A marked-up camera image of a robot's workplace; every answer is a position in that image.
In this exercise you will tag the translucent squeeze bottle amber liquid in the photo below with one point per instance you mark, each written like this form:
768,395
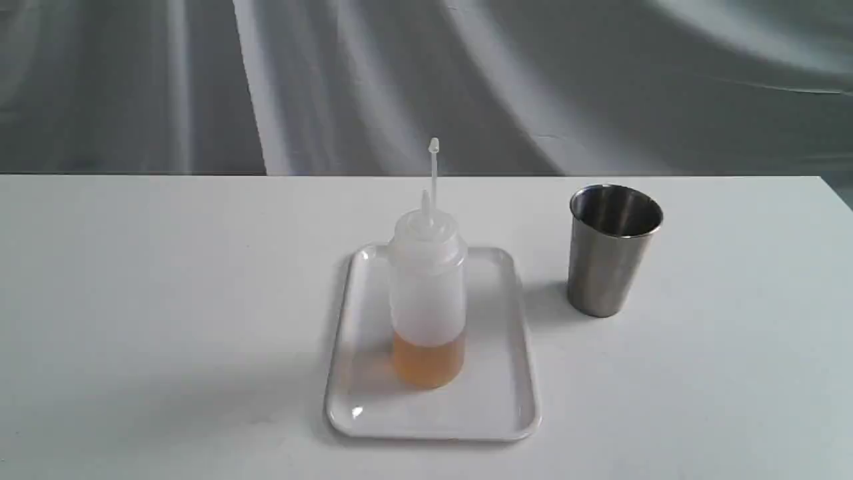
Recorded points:
427,291

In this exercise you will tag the stainless steel cup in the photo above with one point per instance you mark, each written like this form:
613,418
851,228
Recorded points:
612,226

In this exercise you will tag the white rectangular plastic tray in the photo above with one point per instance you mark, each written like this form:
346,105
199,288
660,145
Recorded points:
493,400

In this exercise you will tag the grey draped backdrop cloth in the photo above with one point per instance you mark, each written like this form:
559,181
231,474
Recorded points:
569,88

